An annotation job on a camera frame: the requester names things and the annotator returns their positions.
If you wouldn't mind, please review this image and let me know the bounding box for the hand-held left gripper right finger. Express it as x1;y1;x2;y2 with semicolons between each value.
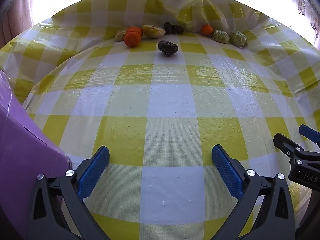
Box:
211;144;297;240

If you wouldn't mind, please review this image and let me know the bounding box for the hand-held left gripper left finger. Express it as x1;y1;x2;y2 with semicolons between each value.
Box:
29;145;110;240

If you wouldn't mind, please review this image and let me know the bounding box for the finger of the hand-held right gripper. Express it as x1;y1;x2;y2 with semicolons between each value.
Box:
299;124;320;146
273;133;320;189

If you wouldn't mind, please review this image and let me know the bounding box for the purple cardboard box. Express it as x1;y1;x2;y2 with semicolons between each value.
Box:
0;70;72;240

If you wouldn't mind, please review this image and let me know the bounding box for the green fruit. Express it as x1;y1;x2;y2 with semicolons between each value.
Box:
229;30;248;47
212;30;230;44

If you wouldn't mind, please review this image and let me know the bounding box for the orange tangerine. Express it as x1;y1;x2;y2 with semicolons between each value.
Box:
201;24;214;36
124;32;142;47
127;26;143;37

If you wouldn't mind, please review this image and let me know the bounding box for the large yellow fruit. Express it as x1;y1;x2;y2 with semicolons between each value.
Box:
142;24;166;39

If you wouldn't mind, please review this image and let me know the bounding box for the yellow checked plastic tablecloth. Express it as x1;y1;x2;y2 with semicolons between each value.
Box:
0;0;320;240

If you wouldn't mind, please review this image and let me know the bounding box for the small wrapped yellowish fruit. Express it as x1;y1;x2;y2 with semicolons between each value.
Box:
114;28;129;42

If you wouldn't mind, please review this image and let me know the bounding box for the pink patterned drape curtain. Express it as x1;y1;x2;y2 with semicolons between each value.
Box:
0;0;48;48

